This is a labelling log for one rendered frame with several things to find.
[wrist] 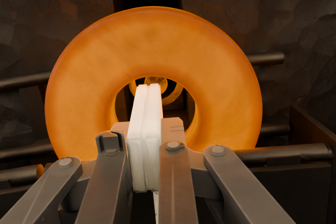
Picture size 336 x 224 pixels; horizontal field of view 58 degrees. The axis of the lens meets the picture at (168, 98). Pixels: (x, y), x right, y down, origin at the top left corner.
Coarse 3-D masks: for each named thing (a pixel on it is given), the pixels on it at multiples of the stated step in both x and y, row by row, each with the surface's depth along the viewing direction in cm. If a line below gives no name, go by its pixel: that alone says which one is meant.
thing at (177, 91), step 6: (132, 84) 32; (132, 90) 32; (174, 90) 32; (180, 90) 32; (132, 96) 32; (168, 96) 32; (174, 96) 32; (180, 96) 32; (132, 102) 33; (162, 102) 32; (168, 102) 32; (174, 102) 32; (180, 102) 32; (162, 108) 33; (168, 108) 33; (174, 108) 33; (180, 108) 33
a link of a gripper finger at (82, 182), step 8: (112, 128) 16; (120, 128) 16; (128, 160) 13; (88, 168) 13; (128, 168) 13; (80, 176) 12; (88, 176) 12; (128, 176) 13; (80, 184) 12; (128, 184) 13; (72, 192) 12; (80, 192) 12; (64, 200) 12; (72, 200) 12; (80, 200) 12; (64, 208) 13; (72, 208) 12
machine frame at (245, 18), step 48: (0, 0) 26; (48, 0) 26; (96, 0) 26; (144, 0) 72; (192, 0) 26; (240, 0) 26; (288, 0) 26; (0, 48) 27; (48, 48) 27; (288, 48) 28; (0, 96) 29; (288, 96) 29; (0, 144) 30
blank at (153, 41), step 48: (96, 48) 20; (144, 48) 20; (192, 48) 20; (240, 48) 20; (48, 96) 20; (96, 96) 20; (192, 96) 21; (240, 96) 21; (192, 144) 22; (240, 144) 22
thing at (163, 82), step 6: (144, 78) 30; (150, 78) 30; (156, 78) 30; (162, 78) 30; (138, 84) 31; (162, 84) 30; (168, 84) 30; (174, 84) 31; (162, 90) 30; (168, 90) 31; (162, 96) 31
